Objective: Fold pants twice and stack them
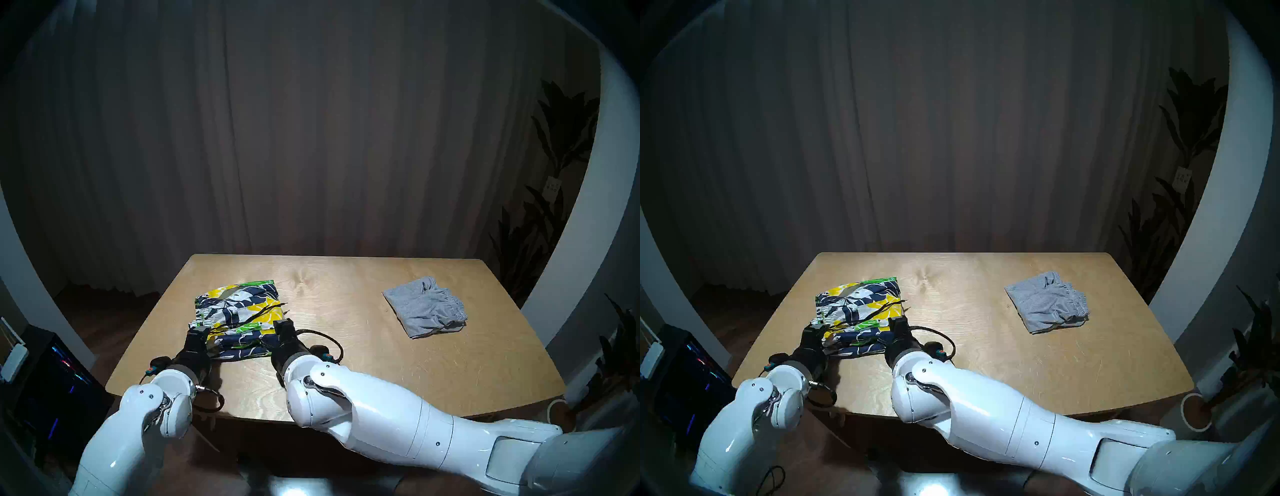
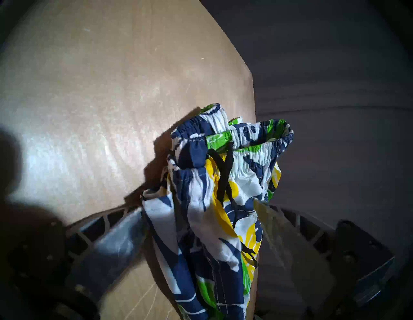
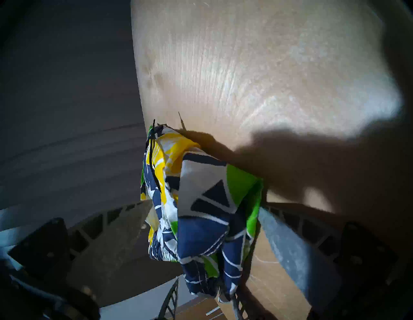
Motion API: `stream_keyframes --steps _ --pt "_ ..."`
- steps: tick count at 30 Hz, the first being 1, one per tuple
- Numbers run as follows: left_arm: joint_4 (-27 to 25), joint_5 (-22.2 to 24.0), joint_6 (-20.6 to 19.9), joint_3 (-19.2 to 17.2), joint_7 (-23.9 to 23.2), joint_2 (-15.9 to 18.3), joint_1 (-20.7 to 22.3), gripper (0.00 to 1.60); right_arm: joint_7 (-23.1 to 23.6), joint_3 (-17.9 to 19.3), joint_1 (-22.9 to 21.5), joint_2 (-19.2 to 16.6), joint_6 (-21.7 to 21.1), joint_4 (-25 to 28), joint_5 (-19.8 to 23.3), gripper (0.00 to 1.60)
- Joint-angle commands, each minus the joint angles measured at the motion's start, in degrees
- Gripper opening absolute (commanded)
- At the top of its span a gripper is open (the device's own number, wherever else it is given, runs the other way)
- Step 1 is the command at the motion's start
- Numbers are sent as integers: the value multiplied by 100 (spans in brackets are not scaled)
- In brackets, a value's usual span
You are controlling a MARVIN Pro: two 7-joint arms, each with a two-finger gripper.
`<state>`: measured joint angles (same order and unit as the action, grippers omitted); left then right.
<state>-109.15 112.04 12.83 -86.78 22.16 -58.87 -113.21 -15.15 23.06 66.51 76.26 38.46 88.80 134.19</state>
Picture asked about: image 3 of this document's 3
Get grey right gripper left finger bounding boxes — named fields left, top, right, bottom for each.
left=8, top=200, right=153, bottom=299

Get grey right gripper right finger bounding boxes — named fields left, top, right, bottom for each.
left=257, top=203, right=400, bottom=315

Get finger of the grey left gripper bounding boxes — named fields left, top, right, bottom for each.
left=156, top=278, right=179, bottom=320
left=231, top=294, right=246, bottom=320

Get navy green floral shorts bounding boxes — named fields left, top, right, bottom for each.
left=140, top=119, right=263, bottom=304

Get beige pleated curtain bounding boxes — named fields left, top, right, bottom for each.
left=0, top=200, right=142, bottom=249

